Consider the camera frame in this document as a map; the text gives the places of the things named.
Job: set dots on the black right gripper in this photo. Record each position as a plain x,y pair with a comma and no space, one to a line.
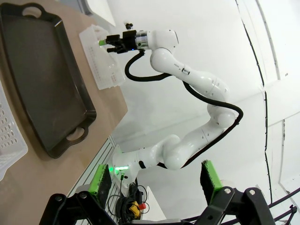
129,41

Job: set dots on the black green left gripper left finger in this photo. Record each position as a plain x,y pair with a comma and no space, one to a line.
100,180

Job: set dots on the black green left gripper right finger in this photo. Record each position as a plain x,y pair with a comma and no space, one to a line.
212,180

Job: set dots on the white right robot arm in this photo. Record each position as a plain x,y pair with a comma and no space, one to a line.
199,79

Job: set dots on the clear plastic test tube rack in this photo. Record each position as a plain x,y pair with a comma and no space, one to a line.
103,70

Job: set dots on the yellow red emergency stop button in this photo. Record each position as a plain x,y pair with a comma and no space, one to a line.
134,206

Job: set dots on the white perforated plastic basket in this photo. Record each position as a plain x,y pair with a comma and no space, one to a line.
9,140

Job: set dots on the aluminium table frame rail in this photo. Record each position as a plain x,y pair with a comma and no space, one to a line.
98,161

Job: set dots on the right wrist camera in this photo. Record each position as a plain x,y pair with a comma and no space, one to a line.
129,26

